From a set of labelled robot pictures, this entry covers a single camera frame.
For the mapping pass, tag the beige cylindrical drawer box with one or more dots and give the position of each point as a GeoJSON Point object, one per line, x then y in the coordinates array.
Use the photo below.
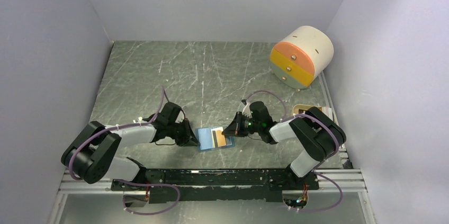
{"type": "Point", "coordinates": [300, 57]}

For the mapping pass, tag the gold brown credit card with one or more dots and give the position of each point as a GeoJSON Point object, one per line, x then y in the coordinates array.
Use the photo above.
{"type": "Point", "coordinates": [218, 139]}

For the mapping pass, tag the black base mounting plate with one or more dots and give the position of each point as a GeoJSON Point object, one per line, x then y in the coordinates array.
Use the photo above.
{"type": "Point", "coordinates": [117, 185]}

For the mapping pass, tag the aluminium rail frame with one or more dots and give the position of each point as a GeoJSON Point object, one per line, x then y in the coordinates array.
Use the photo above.
{"type": "Point", "coordinates": [350, 180]}

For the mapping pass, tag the blue card holder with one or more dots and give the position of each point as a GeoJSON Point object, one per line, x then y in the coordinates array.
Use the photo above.
{"type": "Point", "coordinates": [211, 138]}

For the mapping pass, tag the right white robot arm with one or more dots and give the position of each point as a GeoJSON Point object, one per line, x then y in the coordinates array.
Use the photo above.
{"type": "Point", "coordinates": [318, 134]}

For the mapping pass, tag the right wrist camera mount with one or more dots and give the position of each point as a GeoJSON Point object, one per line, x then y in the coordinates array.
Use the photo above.
{"type": "Point", "coordinates": [246, 110]}

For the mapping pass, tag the beige oval tray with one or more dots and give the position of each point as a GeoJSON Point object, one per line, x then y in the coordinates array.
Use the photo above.
{"type": "Point", "coordinates": [301, 108]}

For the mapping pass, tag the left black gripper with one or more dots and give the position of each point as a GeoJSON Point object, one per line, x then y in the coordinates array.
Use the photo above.
{"type": "Point", "coordinates": [188, 139]}

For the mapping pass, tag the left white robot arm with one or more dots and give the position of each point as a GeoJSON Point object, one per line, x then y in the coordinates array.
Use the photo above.
{"type": "Point", "coordinates": [92, 154]}

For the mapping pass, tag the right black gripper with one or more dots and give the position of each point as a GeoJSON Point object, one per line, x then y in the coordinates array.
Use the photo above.
{"type": "Point", "coordinates": [234, 128]}

